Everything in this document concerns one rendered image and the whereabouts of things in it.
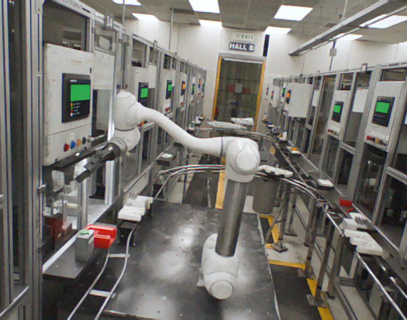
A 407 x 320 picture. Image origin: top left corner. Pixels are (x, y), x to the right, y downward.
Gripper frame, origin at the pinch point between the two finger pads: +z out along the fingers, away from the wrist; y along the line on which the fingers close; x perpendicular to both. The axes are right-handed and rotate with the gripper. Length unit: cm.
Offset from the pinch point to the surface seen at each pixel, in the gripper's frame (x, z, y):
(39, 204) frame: -3.7, 16.6, -12.9
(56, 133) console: -18.5, -0.8, 4.5
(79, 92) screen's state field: -26.3, -19.6, 13.1
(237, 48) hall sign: -40, -875, -165
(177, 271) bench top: 69, -31, -45
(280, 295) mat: 175, -118, -83
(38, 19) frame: -44, -2, 39
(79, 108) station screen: -22.2, -18.0, 7.7
